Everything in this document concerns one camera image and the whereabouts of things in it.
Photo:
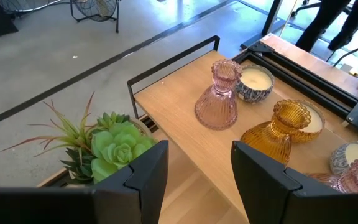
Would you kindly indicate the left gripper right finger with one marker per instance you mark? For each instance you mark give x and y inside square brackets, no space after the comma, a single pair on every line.
[266,189]

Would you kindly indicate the amber ribbed glass candlestick holder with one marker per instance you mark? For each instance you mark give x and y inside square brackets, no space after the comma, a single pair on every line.
[272,140]

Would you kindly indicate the wooden shelf with black frame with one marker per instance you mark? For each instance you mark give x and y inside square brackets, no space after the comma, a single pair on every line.
[179,102]

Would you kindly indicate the black desk leg frame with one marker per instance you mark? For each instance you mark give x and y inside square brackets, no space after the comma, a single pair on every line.
[272,15]

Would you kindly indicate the light blue patterned candle bowl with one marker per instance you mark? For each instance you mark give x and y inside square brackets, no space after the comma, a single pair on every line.
[340,158]

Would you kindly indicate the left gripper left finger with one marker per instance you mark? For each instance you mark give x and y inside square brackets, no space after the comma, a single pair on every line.
[135,193]

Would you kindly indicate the black aluminium table frame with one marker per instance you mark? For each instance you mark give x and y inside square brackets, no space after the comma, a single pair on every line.
[306,81]

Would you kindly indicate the person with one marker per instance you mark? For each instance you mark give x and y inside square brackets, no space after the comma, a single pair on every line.
[322,21]

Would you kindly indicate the orange yellow patterned candle bowl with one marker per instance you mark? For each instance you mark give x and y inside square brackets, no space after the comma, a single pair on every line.
[317,124]

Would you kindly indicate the dark blue patterned candle bowl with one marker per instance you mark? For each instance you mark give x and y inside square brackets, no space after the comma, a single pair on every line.
[253,90]

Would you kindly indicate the green succulent plant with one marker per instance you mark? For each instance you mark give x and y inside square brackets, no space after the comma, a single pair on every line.
[117,149]

